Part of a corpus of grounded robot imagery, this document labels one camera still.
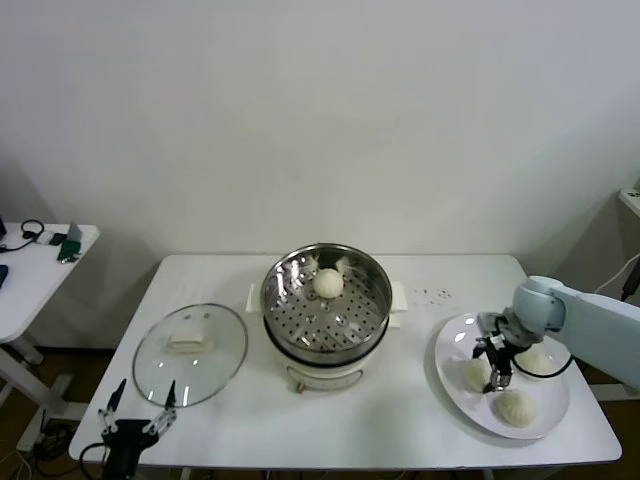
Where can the small black box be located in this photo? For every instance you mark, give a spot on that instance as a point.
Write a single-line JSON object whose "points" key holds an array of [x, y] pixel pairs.
{"points": [[59, 238]]}

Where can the perforated steel steamer basket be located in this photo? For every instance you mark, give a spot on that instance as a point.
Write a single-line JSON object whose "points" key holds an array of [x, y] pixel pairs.
{"points": [[350, 325]]}

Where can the white electric cooker base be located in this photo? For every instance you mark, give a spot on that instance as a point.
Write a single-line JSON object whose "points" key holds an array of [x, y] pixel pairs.
{"points": [[325, 377]]}

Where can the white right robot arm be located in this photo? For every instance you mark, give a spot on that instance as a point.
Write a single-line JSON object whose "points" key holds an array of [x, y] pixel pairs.
{"points": [[590, 320]]}

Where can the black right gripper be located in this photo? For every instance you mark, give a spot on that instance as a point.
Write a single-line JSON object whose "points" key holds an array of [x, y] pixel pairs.
{"points": [[500, 357]]}

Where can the grey wedge stand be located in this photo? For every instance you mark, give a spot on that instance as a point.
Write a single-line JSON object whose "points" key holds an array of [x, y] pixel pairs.
{"points": [[76, 231]]}

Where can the large white plate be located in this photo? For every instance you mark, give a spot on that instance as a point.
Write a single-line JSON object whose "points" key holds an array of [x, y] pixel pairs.
{"points": [[450, 360]]}

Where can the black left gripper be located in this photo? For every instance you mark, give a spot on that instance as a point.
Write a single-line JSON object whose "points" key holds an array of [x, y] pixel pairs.
{"points": [[125, 440]]}

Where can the white power strip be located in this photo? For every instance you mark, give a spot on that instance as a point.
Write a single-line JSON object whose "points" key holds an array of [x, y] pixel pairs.
{"points": [[32, 440]]}

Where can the grey table foot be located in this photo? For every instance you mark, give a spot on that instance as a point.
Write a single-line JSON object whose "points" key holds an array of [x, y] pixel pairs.
{"points": [[600, 393]]}

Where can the white cabinet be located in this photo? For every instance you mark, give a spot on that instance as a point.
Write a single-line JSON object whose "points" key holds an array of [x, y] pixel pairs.
{"points": [[631, 202]]}

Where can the green tool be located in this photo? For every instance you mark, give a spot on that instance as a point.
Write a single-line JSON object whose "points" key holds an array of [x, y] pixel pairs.
{"points": [[69, 250]]}

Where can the white steamed baozi bun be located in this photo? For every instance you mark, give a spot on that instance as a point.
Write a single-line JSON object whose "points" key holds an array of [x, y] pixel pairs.
{"points": [[474, 376], [537, 364], [328, 285], [515, 409]]}

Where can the small white item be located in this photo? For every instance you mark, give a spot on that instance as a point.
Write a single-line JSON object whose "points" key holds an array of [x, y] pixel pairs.
{"points": [[46, 239]]}

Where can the round glass pot lid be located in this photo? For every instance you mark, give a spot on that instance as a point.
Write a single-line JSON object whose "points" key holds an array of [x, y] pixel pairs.
{"points": [[215, 350]]}

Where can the white side table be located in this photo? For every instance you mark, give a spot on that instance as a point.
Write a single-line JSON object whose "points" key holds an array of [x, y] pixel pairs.
{"points": [[40, 290]]}

